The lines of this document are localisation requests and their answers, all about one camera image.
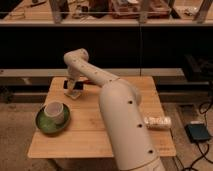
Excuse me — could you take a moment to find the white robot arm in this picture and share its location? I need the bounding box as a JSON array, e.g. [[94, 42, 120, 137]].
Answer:
[[64, 48, 166, 171]]

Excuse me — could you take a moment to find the clear plastic bottle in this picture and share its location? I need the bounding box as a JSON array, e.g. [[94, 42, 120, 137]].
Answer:
[[144, 117, 172, 130]]

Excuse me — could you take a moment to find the white sponge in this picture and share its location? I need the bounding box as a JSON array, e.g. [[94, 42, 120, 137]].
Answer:
[[65, 90, 81, 100]]

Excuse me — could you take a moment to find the black box on shelf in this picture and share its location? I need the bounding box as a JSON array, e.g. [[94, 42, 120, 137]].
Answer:
[[182, 55, 213, 82]]

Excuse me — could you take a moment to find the black cable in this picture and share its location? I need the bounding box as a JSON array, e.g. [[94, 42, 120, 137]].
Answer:
[[172, 101, 213, 171]]

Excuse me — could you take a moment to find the wooden workbench with clutter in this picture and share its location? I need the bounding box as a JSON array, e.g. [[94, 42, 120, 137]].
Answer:
[[0, 0, 213, 26]]

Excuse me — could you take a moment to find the black eraser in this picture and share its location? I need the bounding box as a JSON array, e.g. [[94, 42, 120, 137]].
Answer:
[[63, 80, 84, 90]]

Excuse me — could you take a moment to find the blue foot pedal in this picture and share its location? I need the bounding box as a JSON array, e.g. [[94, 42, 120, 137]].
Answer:
[[185, 124, 211, 143]]

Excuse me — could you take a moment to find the white cup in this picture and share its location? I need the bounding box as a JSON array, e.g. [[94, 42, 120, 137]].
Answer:
[[44, 101, 64, 124]]

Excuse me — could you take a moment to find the dark red sausage toy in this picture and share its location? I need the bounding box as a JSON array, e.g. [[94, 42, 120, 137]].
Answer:
[[82, 79, 91, 83]]

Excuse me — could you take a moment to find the green plate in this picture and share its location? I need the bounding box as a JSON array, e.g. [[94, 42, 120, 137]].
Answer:
[[35, 104, 71, 135]]

